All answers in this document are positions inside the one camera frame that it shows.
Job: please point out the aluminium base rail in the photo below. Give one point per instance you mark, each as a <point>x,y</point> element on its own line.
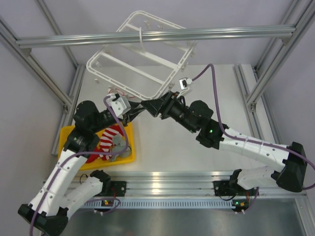
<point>195,184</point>

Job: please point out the white plastic clip hanger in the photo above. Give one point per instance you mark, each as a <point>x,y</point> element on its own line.
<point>143,70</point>

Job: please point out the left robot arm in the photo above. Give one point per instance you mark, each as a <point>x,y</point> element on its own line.
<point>52,208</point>

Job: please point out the slotted cable duct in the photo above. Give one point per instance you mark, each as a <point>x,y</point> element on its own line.
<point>169,204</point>

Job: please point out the aluminium top crossbar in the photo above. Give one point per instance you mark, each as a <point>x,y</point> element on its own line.
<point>140,36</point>

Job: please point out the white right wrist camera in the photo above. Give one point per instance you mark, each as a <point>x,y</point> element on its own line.
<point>185,84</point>

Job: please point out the red white striped sock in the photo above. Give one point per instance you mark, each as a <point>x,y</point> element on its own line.
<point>105,144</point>

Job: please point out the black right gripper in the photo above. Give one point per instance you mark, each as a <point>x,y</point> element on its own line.
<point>166,103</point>

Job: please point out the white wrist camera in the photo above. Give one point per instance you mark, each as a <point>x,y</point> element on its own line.
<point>185,84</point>
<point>119,104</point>

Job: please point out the grey sock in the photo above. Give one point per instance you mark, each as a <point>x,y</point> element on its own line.
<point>119,144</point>

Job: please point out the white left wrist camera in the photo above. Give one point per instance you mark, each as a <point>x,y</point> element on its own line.
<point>119,104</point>

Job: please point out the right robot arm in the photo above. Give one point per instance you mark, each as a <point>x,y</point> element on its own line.
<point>284,165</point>

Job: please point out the white translucent sock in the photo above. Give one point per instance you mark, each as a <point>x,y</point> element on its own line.
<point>113,89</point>

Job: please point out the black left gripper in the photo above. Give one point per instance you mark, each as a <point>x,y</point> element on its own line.
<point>132,114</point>

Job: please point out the yellow plastic bin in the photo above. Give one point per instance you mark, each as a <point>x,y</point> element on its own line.
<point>98,164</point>

